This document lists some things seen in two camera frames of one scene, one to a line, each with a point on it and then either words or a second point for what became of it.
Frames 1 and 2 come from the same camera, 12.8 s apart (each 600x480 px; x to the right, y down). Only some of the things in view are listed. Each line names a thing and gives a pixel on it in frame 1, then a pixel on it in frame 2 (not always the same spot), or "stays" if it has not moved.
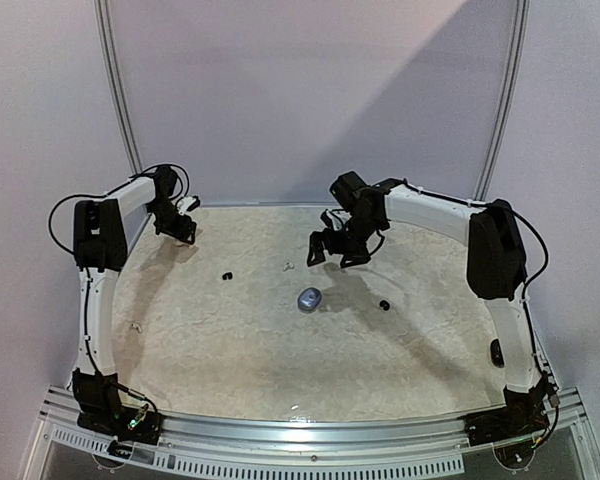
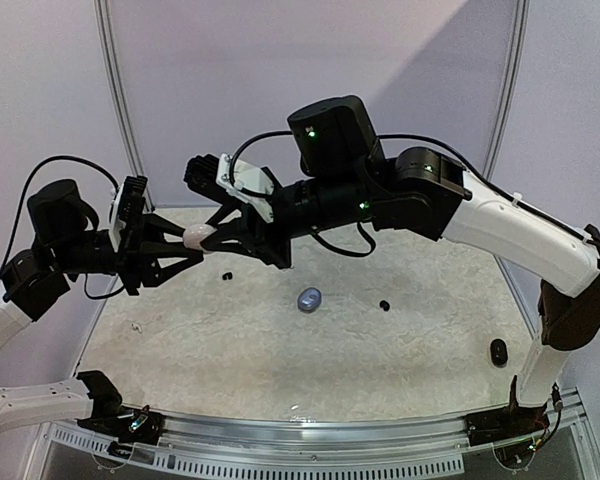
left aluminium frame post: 110,58 stays
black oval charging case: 496,353 stays
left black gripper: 181,231 to 140,244
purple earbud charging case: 309,299 stays
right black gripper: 342,242 to 268,232
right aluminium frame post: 509,101 stays
